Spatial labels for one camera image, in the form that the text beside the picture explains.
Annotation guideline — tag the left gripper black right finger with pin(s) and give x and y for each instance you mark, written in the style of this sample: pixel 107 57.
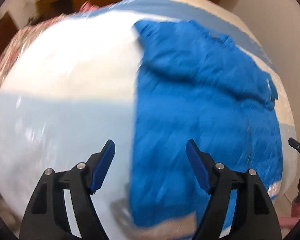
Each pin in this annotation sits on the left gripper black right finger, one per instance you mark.
pixel 254 215

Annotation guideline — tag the dark wooden door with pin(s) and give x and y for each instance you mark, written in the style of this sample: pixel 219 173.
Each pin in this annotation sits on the dark wooden door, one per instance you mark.
pixel 8 29

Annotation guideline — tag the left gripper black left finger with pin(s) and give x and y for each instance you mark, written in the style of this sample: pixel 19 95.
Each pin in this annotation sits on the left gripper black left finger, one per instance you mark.
pixel 46 217

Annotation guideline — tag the blue puffer jacket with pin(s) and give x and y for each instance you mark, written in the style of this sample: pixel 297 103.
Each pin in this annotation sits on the blue puffer jacket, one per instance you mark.
pixel 196 84

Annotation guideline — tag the pink floral quilt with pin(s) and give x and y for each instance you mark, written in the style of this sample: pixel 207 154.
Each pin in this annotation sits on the pink floral quilt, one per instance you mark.
pixel 20 42

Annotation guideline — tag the blue and white bedsheet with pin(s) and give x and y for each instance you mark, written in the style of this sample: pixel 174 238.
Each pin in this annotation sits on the blue and white bedsheet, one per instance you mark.
pixel 74 88

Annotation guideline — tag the pink fuzzy sleeve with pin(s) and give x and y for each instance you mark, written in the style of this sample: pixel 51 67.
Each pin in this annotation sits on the pink fuzzy sleeve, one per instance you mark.
pixel 290 222

